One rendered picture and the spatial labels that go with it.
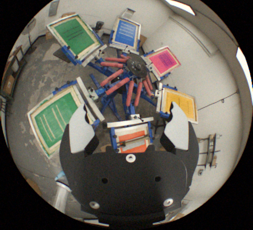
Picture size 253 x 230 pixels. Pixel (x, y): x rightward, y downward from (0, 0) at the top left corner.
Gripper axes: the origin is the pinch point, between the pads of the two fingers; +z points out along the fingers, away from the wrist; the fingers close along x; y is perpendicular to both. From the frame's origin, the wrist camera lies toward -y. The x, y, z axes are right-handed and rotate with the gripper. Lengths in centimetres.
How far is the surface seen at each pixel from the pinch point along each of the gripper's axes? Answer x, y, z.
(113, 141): -16, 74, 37
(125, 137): -3, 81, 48
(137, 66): 13, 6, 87
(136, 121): 10, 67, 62
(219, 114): 237, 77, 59
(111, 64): -18, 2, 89
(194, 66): 204, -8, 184
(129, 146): 2, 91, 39
